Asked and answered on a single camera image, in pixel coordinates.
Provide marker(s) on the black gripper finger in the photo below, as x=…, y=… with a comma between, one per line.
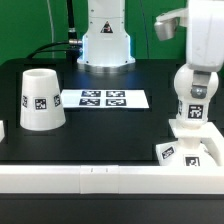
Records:
x=200, y=84

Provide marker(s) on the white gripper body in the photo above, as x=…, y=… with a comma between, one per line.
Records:
x=205, y=35

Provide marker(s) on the white lamp bulb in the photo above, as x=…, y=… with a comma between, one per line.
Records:
x=192, y=112

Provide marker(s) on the white lamp base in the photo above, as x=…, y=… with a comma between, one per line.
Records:
x=185, y=155

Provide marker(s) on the white lamp shade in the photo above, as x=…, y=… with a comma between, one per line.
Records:
x=41, y=104

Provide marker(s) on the white right fence bar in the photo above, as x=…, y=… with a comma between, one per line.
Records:
x=205, y=141

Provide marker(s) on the white fence bar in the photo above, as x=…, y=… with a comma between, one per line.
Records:
x=2, y=132
x=111, y=179
x=205, y=141

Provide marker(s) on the white marker sheet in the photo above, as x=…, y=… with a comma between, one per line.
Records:
x=134, y=99

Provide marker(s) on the white front fence bar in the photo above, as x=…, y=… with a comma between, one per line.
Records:
x=111, y=179

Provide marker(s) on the white left fence bar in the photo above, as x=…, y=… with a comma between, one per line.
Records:
x=2, y=132

